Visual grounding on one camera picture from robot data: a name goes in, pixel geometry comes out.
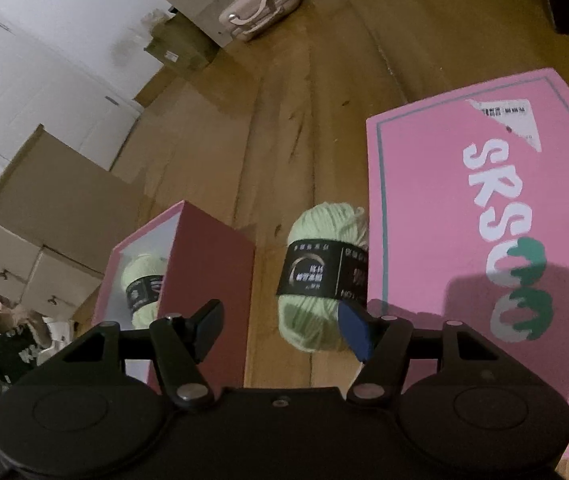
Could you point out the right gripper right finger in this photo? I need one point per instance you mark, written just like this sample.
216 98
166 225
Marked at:
381 345

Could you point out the pink shoe box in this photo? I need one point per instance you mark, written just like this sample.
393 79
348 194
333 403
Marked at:
205 260

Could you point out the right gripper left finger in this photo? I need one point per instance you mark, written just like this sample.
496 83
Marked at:
180 345

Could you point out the cardboard box in corner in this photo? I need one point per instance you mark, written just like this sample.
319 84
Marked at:
177 43

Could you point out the pink box lid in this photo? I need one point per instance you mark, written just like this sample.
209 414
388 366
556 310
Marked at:
469 215

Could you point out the white drawer cabinet left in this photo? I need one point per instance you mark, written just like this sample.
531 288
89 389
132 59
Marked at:
60 217

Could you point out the green yarn ball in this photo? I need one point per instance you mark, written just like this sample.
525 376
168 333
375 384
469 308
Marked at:
326 262
142 281

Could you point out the pink small suitcase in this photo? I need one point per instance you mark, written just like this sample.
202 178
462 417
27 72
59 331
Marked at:
246 19

